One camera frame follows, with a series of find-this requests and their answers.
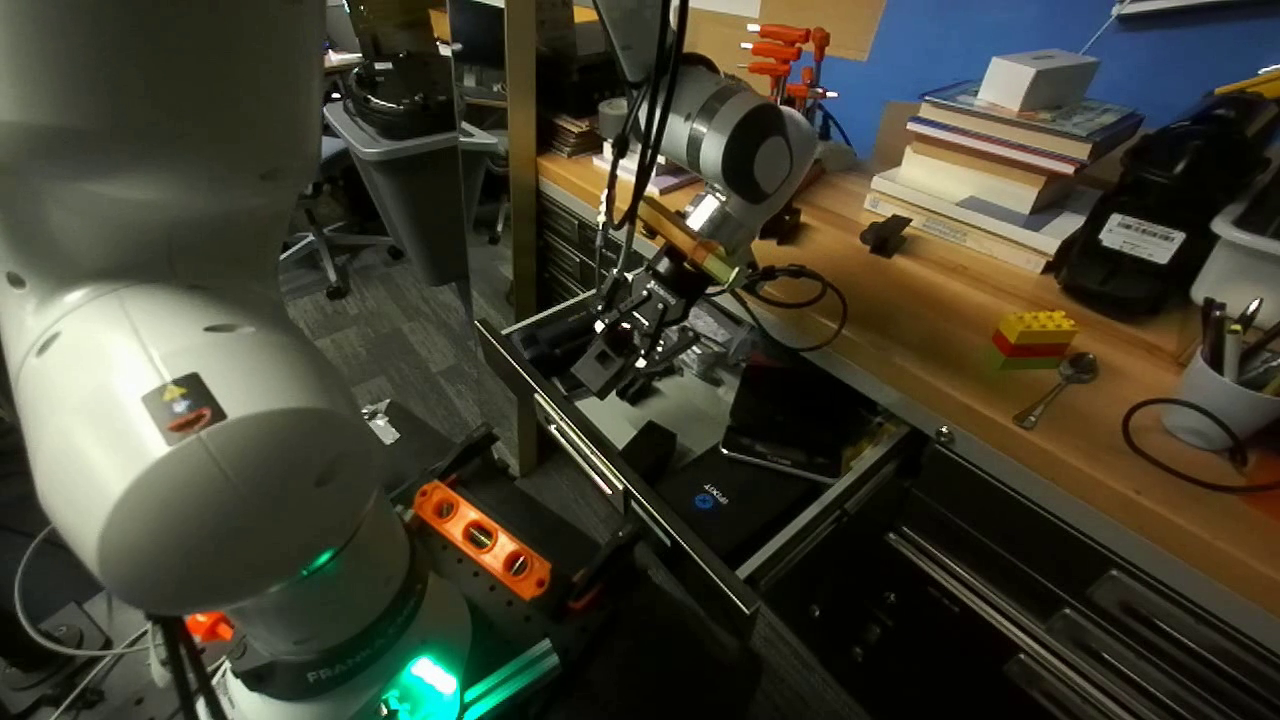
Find black device with white label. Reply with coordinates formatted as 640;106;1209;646
1038;101;1270;324

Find black Taylor kitchen scale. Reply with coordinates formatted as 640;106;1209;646
724;355;882;484

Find yellow bar tool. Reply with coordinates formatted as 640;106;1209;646
1209;59;1280;111

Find red spine book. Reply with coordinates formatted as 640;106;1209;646
898;116;1110;183

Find dark drawer cabinet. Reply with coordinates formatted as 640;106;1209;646
735;434;1280;720

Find small black cube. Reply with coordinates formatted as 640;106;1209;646
621;417;686;489

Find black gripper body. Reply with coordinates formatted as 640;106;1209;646
614;251;731;347

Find orange hex keys blue stand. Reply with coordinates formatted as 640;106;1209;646
738;21;841;116

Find small black clip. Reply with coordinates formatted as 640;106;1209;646
854;214;914;261

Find silver pen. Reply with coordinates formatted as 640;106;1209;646
1222;292;1270;378

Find metal spoon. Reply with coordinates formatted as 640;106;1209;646
1008;347;1104;435

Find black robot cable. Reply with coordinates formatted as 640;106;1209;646
590;0;854;360

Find yellow green red Lego stack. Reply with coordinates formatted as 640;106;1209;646
984;303;1078;378

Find grey metal tool drawer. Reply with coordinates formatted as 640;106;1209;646
472;261;927;633

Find stack of books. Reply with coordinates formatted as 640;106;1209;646
859;168;1096;279

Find grey office chair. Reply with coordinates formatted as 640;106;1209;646
275;133;407;303

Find cork board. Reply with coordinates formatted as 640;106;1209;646
685;0;893;81

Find white plastic bin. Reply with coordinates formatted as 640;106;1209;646
1187;158;1280;331

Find white pen cup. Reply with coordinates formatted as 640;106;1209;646
1154;347;1280;457

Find grey trash bin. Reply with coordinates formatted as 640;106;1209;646
321;97;509;288

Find dark cover book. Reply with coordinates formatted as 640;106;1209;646
914;75;1149;168

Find grey metal bracket bar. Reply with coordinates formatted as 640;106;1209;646
1107;0;1280;25

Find thick cream book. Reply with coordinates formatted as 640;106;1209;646
893;137;1104;223

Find dark cabinet with silver handles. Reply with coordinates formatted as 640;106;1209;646
537;187;658;320

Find black cable loop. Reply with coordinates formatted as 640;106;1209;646
1116;394;1280;499

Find dark marker pen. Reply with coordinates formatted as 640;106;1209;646
1196;298;1232;381

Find clear plastic bags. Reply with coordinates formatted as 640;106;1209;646
662;285;772;387

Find white floor cable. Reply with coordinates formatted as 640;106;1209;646
7;516;152;685

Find black box with blue logo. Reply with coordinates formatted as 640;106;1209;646
654;446;841;578

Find wooden post panel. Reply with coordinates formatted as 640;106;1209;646
501;0;546;481

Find small white box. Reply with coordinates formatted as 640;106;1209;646
972;48;1104;119

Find black ribbed case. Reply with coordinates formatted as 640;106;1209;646
519;310;590;394

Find orange spirit level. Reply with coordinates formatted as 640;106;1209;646
404;478;560;608

